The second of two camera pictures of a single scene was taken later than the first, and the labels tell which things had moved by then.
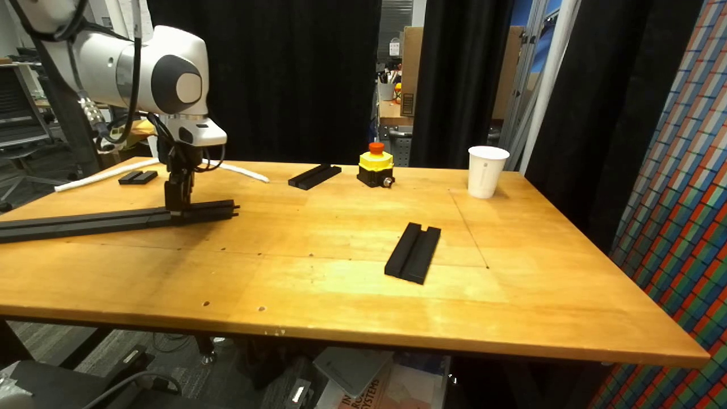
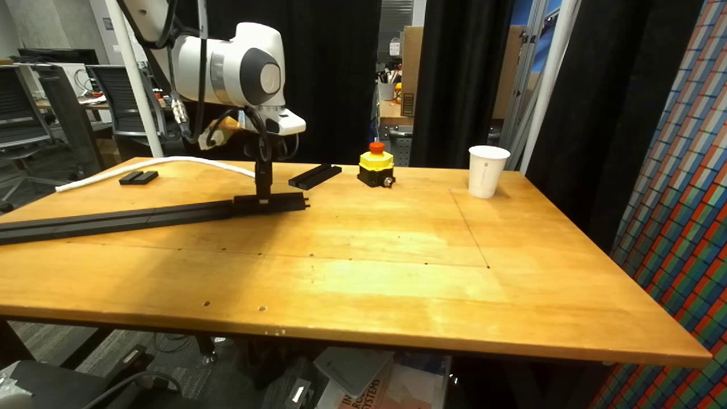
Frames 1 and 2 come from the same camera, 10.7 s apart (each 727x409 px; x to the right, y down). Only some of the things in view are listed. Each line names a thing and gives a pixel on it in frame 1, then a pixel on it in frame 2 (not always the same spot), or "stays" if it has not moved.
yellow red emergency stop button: x=374 y=166 stays
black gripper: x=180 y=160 to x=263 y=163
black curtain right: x=612 y=93 stays
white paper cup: x=486 y=169 stays
